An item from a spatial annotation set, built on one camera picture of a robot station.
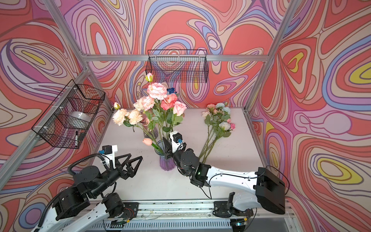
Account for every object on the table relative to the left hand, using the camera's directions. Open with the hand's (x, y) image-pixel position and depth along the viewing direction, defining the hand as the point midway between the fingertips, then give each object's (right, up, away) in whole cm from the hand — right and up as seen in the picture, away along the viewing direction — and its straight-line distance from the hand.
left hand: (138, 157), depth 62 cm
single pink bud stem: (+3, +6, +4) cm, 8 cm away
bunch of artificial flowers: (+44, +19, +46) cm, 66 cm away
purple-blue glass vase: (+10, -9, +20) cm, 25 cm away
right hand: (+11, +7, +7) cm, 15 cm away
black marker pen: (-33, +5, +7) cm, 34 cm away
